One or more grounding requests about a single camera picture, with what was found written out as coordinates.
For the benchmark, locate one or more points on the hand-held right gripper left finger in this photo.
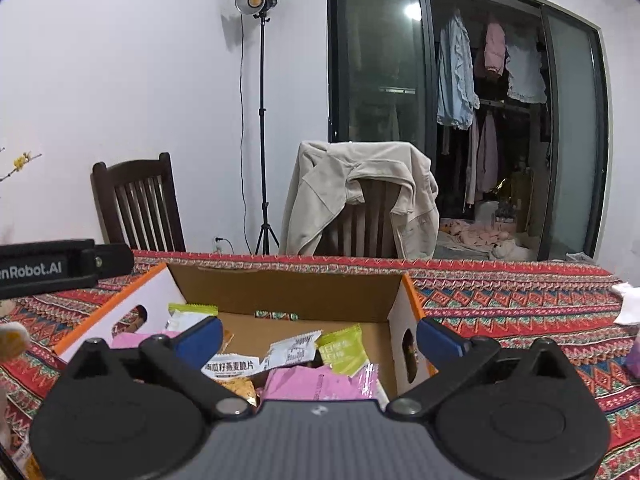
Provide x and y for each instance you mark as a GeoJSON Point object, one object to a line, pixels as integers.
{"type": "Point", "coordinates": [200, 338]}

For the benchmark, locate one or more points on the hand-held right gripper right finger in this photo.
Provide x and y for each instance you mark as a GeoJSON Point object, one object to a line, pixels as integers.
{"type": "Point", "coordinates": [440, 340]}

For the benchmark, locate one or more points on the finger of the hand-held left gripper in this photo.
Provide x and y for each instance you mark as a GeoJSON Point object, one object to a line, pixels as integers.
{"type": "Point", "coordinates": [115, 260]}

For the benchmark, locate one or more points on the green white snack packet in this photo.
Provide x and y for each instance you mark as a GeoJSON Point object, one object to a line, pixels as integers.
{"type": "Point", "coordinates": [192, 312]}

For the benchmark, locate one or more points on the small pink snack packet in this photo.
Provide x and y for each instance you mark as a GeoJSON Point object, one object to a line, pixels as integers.
{"type": "Point", "coordinates": [132, 340]}

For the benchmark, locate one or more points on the lime green snack packet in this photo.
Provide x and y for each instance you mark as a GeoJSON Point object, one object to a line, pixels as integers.
{"type": "Point", "coordinates": [342, 352]}

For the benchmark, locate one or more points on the red orange cardboard box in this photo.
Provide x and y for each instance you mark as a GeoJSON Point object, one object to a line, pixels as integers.
{"type": "Point", "coordinates": [300, 290]}

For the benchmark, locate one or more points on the large pink snack packet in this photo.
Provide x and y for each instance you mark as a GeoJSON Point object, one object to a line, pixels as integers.
{"type": "Point", "coordinates": [320, 385]}

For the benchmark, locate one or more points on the dark wooden chair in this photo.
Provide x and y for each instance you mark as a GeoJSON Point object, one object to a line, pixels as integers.
{"type": "Point", "coordinates": [135, 200]}

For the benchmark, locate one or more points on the pale soft object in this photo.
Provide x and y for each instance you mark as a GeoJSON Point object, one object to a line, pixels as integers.
{"type": "Point", "coordinates": [12, 342]}

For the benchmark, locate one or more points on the yellow flower branches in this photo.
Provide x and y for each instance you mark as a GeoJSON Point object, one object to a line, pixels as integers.
{"type": "Point", "coordinates": [20, 161]}

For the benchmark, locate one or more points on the pile of pink clothes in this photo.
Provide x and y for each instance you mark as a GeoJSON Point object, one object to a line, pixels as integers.
{"type": "Point", "coordinates": [480, 237]}

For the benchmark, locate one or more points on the jacket-draped wooden chair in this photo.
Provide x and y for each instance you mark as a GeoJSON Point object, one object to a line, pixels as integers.
{"type": "Point", "coordinates": [355, 225]}

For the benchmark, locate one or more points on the brown cardboard carton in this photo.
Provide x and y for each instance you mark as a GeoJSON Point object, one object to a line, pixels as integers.
{"type": "Point", "coordinates": [522, 200]}

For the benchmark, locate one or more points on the beige jacket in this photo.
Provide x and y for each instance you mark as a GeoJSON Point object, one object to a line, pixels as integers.
{"type": "Point", "coordinates": [320, 195]}

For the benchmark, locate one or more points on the long pink hanging garment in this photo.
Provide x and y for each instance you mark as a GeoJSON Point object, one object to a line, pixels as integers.
{"type": "Point", "coordinates": [487, 155]}

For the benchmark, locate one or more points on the white paper napkin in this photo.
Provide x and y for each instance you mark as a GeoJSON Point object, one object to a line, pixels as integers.
{"type": "Point", "coordinates": [627, 302]}

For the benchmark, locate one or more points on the orange white packet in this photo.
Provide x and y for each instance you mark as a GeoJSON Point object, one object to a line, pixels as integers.
{"type": "Point", "coordinates": [27, 460]}

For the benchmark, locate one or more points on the purple tissue pack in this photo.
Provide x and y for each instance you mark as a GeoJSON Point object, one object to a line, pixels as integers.
{"type": "Point", "coordinates": [632, 355]}

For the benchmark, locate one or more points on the black light stand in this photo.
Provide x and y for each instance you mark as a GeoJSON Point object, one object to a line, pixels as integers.
{"type": "Point", "coordinates": [262, 135]}

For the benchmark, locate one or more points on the light blue hanging shirt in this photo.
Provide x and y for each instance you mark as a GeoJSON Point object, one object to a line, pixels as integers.
{"type": "Point", "coordinates": [454, 75]}

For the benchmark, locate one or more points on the white hanging blouse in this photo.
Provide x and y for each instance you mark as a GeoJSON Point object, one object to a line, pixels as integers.
{"type": "Point", "coordinates": [525, 72]}

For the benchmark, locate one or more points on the dark framed sliding glass door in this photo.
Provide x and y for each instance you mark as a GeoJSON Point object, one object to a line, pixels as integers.
{"type": "Point", "coordinates": [380, 60]}

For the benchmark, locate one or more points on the pink hanging jacket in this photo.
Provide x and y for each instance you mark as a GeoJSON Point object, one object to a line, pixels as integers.
{"type": "Point", "coordinates": [495, 50]}

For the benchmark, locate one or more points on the studio light head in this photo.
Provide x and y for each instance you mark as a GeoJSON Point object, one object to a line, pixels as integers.
{"type": "Point", "coordinates": [255, 0]}

